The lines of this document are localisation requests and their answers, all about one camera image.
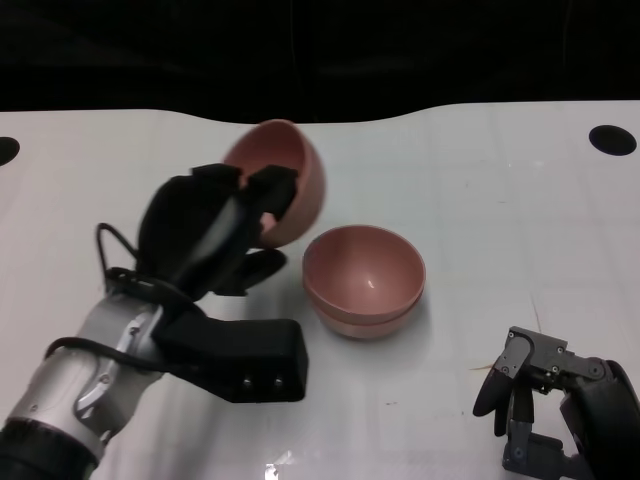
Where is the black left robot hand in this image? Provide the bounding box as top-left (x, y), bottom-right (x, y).
top-left (137, 163), bottom-right (300, 301)

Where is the pink plastic bowl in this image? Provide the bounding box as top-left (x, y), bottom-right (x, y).
top-left (301, 224), bottom-right (427, 317)
top-left (309, 287), bottom-right (425, 342)
top-left (221, 118), bottom-right (327, 247)

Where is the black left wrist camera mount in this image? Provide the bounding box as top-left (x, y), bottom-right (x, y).
top-left (102, 267), bottom-right (310, 404)

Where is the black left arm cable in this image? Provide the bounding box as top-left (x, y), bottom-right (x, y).
top-left (44, 222), bottom-right (201, 374)

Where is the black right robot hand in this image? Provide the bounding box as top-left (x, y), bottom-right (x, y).
top-left (472, 326), bottom-right (640, 480)

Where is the black round table grommet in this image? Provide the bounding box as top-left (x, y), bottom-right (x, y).
top-left (588, 124), bottom-right (638, 158)
top-left (0, 137), bottom-right (21, 168)

